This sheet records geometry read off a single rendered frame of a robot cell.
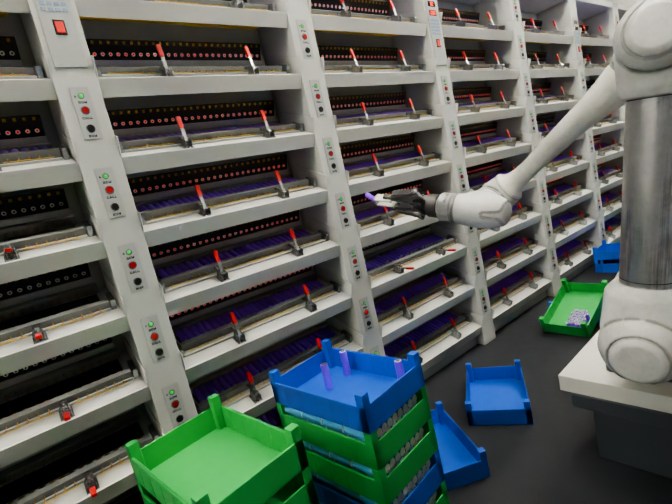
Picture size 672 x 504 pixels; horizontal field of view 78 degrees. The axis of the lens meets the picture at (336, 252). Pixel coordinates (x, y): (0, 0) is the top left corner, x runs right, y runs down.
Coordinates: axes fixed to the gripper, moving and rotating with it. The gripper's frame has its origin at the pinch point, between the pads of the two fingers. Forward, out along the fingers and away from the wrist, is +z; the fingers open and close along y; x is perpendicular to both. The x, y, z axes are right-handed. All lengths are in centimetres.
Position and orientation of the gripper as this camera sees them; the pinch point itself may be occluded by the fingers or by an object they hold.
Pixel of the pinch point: (385, 200)
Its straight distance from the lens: 145.9
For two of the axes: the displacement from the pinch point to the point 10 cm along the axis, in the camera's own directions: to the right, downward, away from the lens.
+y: -3.8, -6.3, -6.8
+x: -4.8, 7.6, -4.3
